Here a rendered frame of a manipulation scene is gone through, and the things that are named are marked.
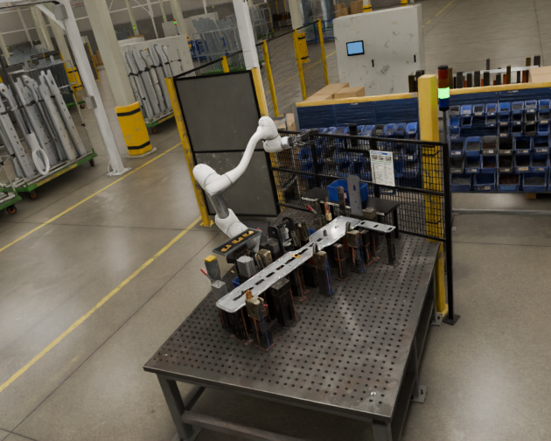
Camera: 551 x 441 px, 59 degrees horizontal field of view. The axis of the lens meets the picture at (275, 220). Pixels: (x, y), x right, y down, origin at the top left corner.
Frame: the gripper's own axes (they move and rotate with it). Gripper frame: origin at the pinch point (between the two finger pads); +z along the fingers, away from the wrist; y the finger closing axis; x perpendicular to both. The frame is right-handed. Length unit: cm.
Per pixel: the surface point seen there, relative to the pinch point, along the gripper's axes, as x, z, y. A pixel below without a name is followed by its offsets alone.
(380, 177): -63, 30, -23
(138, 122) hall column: -169, -576, -492
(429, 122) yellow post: -21, 77, -21
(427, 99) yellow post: -5, 78, -26
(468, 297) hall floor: -191, 77, 1
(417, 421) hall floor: -147, 50, 139
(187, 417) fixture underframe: -92, -91, 173
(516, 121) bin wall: -119, 134, -151
